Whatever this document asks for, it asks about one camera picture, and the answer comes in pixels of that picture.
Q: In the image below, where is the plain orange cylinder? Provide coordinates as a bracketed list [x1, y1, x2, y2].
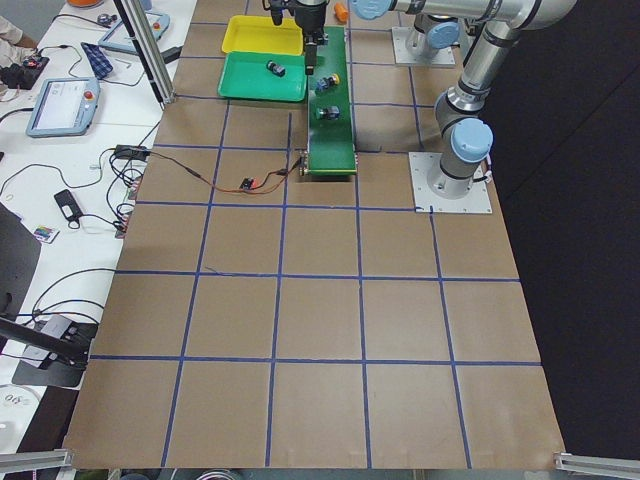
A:
[334, 2, 349, 23]

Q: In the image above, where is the green push button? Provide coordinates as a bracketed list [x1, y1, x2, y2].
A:
[266, 60, 286, 77]
[315, 105, 341, 121]

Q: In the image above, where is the green plastic tray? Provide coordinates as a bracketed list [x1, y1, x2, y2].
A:
[218, 51, 307, 102]

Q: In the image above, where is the small sensor circuit board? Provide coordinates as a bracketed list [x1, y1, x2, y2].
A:
[240, 178, 255, 191]

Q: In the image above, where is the green conveyor belt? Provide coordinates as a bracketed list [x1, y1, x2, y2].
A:
[301, 26, 357, 176]

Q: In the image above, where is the aluminium frame post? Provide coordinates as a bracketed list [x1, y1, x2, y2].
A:
[114, 0, 175, 105]

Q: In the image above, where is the black power adapter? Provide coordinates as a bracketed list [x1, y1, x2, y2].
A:
[53, 189, 84, 222]

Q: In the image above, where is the red black wire cable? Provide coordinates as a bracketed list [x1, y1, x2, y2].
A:
[147, 149, 304, 195]

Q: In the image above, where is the yellow plastic tray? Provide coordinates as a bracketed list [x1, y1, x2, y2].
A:
[221, 15, 303, 55]

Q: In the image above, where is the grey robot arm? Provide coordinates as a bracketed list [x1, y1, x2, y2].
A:
[263, 0, 575, 75]
[424, 0, 575, 199]

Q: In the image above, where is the blue plaid cloth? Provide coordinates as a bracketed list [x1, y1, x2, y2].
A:
[81, 42, 113, 80]

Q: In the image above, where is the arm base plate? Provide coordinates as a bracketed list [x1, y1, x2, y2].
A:
[409, 152, 492, 215]
[392, 24, 459, 68]

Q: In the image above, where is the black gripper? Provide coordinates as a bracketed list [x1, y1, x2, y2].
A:
[294, 4, 327, 76]

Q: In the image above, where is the blue teach pendant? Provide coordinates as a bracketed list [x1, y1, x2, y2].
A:
[97, 10, 171, 56]
[26, 77, 101, 138]

